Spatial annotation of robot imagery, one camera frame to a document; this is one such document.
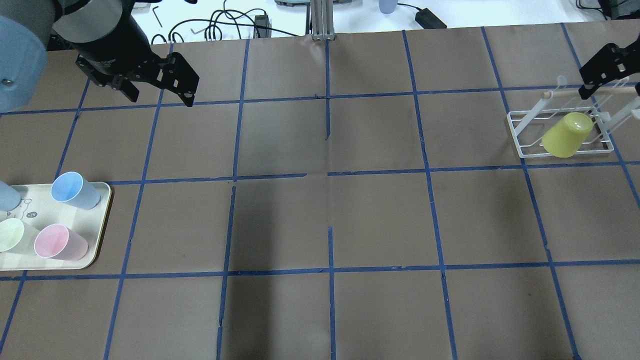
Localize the black cable bundle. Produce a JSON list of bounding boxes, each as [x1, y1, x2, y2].
[[150, 5, 311, 46]]

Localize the light blue cup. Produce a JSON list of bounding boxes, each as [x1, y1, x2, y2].
[[0, 181, 22, 212], [50, 171, 101, 210]]

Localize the yellow plastic cup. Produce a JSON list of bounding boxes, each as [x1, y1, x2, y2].
[[541, 112, 594, 158]]

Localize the pink plastic cup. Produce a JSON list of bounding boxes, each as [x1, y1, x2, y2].
[[34, 223, 89, 261]]

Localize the aluminium frame post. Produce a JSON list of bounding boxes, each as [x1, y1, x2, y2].
[[310, 0, 336, 41]]

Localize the pale green plastic cup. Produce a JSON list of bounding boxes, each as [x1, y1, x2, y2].
[[0, 218, 41, 256]]

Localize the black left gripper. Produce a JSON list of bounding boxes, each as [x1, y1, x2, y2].
[[52, 0, 201, 108]]

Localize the white plastic tray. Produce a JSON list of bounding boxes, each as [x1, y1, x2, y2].
[[0, 182, 113, 272]]

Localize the black power adapter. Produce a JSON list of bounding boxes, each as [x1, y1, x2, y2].
[[414, 7, 448, 30]]

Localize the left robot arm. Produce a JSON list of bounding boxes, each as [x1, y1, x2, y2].
[[0, 0, 200, 113]]

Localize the white wire cup rack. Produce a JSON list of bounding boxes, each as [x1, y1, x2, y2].
[[506, 75, 639, 158]]

